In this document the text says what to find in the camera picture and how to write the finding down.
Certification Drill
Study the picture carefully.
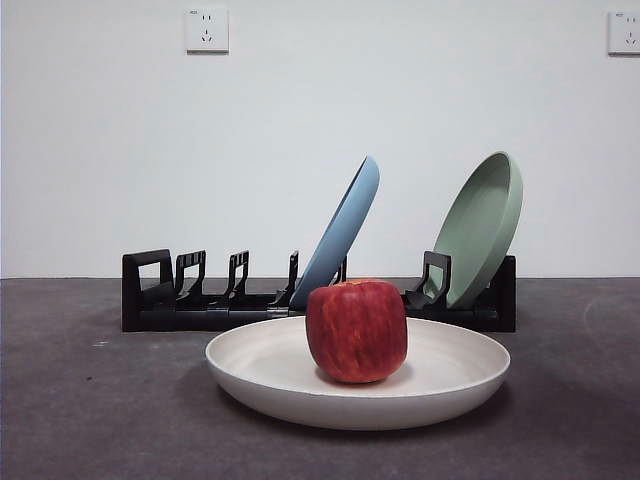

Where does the red apple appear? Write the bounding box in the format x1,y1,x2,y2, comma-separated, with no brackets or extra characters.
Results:
304,277,408,385

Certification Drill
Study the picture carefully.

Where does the pale cream yellow plate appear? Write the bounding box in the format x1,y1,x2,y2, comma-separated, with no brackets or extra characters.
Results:
205,314,512,432

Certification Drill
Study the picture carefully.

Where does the blue plate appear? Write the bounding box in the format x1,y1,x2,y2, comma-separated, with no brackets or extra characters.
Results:
288,154,381,310

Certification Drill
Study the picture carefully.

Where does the green plate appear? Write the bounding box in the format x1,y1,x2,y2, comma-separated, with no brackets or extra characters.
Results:
432,150,525,310

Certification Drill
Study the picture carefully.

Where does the black plate rack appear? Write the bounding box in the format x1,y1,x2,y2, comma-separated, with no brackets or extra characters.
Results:
121,248,517,333

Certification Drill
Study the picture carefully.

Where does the white wall socket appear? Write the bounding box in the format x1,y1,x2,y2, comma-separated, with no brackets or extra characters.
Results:
607,10,640,56
185,7,230,55

